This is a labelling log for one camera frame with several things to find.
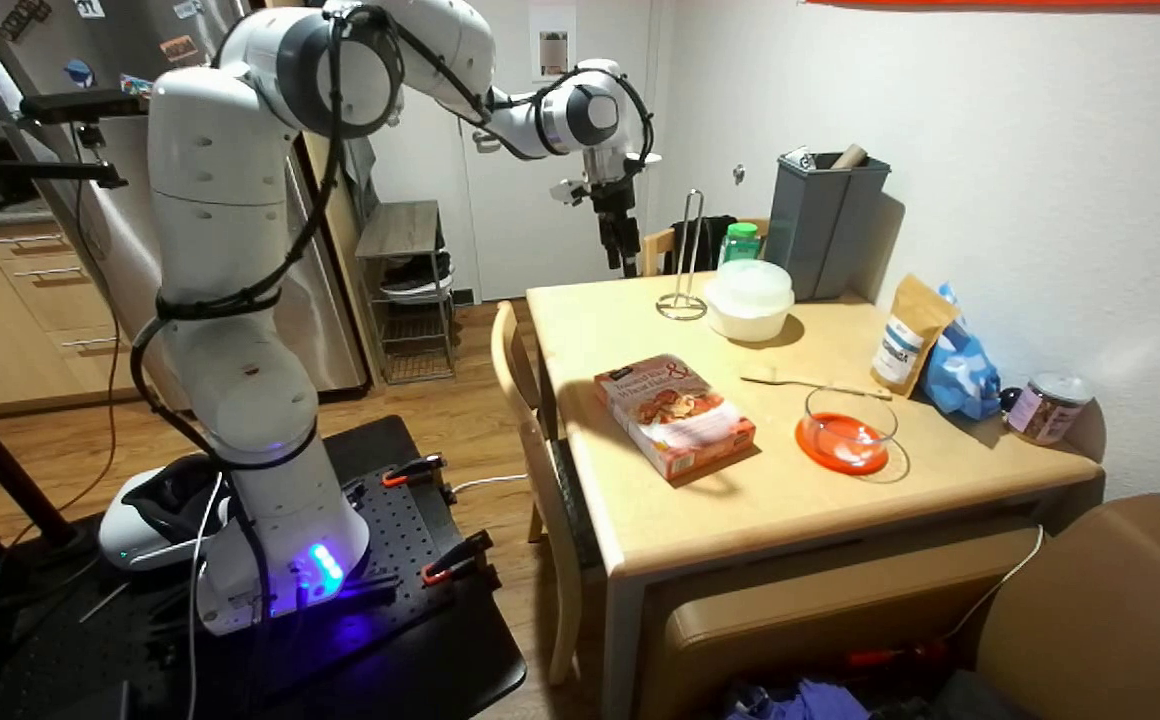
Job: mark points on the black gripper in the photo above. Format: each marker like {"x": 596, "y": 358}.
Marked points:
{"x": 613, "y": 201}

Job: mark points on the pink cardboard box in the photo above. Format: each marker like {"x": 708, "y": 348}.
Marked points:
{"x": 675, "y": 416}

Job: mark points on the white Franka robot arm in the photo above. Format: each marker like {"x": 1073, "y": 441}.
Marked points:
{"x": 244, "y": 403}

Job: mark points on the wooden chair with jacket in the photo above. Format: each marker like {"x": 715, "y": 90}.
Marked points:
{"x": 658, "y": 249}

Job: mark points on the white lidded plastic container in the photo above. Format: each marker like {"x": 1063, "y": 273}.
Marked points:
{"x": 751, "y": 302}

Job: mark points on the grey plastic bin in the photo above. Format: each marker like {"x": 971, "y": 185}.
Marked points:
{"x": 827, "y": 222}

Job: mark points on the light wooden slatted chair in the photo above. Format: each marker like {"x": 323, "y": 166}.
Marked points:
{"x": 534, "y": 441}

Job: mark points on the small wooden shelf stool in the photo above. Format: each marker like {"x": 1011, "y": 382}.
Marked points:
{"x": 404, "y": 266}

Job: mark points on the thin light utensil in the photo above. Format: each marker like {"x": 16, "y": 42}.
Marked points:
{"x": 795, "y": 387}

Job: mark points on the orange plastic lid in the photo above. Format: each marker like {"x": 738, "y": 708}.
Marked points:
{"x": 842, "y": 447}

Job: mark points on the light wooden table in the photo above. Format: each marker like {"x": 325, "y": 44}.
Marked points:
{"x": 767, "y": 505}

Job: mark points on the brown pouch white label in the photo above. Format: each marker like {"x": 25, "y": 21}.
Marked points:
{"x": 905, "y": 342}

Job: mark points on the orange black clamp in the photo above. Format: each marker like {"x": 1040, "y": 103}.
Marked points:
{"x": 415, "y": 471}
{"x": 463, "y": 563}

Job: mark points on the blue plastic bag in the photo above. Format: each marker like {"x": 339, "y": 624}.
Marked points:
{"x": 965, "y": 372}

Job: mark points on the small pink jar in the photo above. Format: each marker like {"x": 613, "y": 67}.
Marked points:
{"x": 1044, "y": 404}

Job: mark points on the purple cloth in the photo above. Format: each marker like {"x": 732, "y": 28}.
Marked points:
{"x": 806, "y": 701}

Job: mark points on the white black floor device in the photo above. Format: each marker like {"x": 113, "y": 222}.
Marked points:
{"x": 162, "y": 515}

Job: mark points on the wooden kitchen cabinet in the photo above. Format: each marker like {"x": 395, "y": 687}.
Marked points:
{"x": 20, "y": 305}

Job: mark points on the round metal wall knob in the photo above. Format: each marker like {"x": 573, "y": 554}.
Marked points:
{"x": 738, "y": 175}

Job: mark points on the small wall photo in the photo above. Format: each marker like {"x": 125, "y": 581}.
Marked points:
{"x": 555, "y": 53}

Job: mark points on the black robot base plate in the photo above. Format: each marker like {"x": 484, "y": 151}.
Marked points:
{"x": 404, "y": 643}

